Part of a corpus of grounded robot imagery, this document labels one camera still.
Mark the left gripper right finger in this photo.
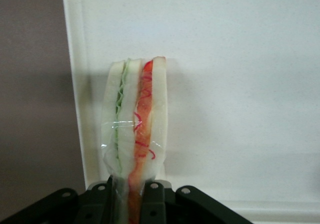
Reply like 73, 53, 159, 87
141, 180, 254, 224

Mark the beige plastic tray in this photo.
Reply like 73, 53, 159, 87
60, 0, 320, 224

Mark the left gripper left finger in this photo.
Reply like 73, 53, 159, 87
0, 176, 118, 224

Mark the triangle sandwich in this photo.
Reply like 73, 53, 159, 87
100, 55, 169, 224

